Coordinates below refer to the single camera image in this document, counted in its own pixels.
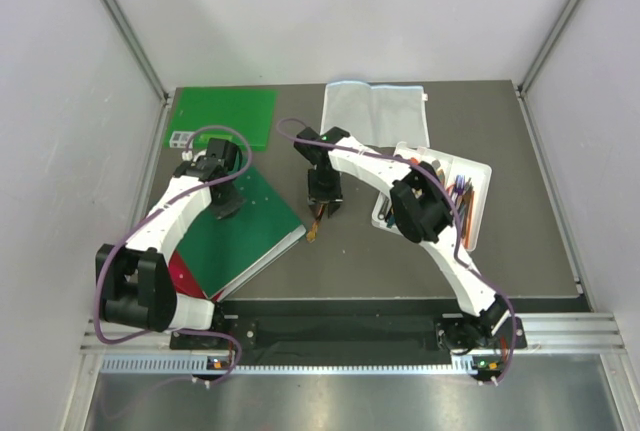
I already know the iridescent knife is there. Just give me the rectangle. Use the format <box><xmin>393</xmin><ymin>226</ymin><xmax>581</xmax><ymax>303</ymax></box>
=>
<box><xmin>306</xmin><ymin>207</ymin><xmax>324</xmax><ymax>243</ymax></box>

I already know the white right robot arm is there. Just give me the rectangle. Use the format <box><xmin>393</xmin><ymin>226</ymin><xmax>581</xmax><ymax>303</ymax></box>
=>
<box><xmin>293</xmin><ymin>127</ymin><xmax>512</xmax><ymax>347</ymax></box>

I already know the magenta folder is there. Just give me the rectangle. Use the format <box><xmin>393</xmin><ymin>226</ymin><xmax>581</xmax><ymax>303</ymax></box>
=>
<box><xmin>168</xmin><ymin>251</ymin><xmax>206</xmax><ymax>299</ymax></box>

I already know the black mounting base plate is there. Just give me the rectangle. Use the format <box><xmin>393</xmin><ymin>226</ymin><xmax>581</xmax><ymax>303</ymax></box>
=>
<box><xmin>168</xmin><ymin>314</ymin><xmax>529</xmax><ymax>352</ymax></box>

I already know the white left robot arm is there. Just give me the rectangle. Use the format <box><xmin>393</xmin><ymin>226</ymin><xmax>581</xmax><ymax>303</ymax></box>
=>
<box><xmin>93</xmin><ymin>138</ymin><xmax>250</xmax><ymax>348</ymax></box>

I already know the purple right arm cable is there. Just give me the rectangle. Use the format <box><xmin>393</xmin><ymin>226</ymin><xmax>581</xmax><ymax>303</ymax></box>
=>
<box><xmin>276</xmin><ymin>117</ymin><xmax>516</xmax><ymax>386</ymax></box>

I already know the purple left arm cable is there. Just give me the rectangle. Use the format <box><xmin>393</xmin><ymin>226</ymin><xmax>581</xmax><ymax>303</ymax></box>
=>
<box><xmin>94</xmin><ymin>124</ymin><xmax>253</xmax><ymax>386</ymax></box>

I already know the black measuring spoon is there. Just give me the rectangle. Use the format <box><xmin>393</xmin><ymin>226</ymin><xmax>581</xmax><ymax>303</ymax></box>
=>
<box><xmin>377</xmin><ymin>197</ymin><xmax>390</xmax><ymax>221</ymax></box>

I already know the clear mesh zip pouch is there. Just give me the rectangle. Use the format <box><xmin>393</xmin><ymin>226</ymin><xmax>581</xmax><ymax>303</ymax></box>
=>
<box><xmin>321</xmin><ymin>81</ymin><xmax>430</xmax><ymax>147</ymax></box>

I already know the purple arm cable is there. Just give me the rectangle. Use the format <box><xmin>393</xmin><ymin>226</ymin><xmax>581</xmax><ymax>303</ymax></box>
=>
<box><xmin>276</xmin><ymin>117</ymin><xmax>516</xmax><ymax>386</ymax></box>
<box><xmin>94</xmin><ymin>124</ymin><xmax>253</xmax><ymax>386</ymax></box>

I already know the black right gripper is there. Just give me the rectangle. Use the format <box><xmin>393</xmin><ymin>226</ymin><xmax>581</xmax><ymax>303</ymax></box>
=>
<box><xmin>307</xmin><ymin>169</ymin><xmax>343</xmax><ymax>218</ymax></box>

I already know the white cutlery tray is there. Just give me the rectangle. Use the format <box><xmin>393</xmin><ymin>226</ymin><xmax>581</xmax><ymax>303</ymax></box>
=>
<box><xmin>371</xmin><ymin>142</ymin><xmax>492</xmax><ymax>252</ymax></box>

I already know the dark green ring binder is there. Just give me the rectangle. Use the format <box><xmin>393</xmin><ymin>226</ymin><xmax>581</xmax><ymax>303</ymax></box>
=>
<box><xmin>176</xmin><ymin>167</ymin><xmax>306</xmax><ymax>302</ymax></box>

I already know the aluminium frame rail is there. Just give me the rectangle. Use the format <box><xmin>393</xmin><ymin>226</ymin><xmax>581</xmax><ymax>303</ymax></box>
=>
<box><xmin>100</xmin><ymin>0</ymin><xmax>169</xmax><ymax>101</ymax></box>

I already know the orange chopstick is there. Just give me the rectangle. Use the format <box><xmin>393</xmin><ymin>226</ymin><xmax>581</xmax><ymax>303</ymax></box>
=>
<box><xmin>461</xmin><ymin>187</ymin><xmax>475</xmax><ymax>249</ymax></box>

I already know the light green plastic folder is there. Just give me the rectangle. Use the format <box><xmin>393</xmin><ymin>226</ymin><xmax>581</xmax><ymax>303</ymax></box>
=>
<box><xmin>163</xmin><ymin>87</ymin><xmax>277</xmax><ymax>151</ymax></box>

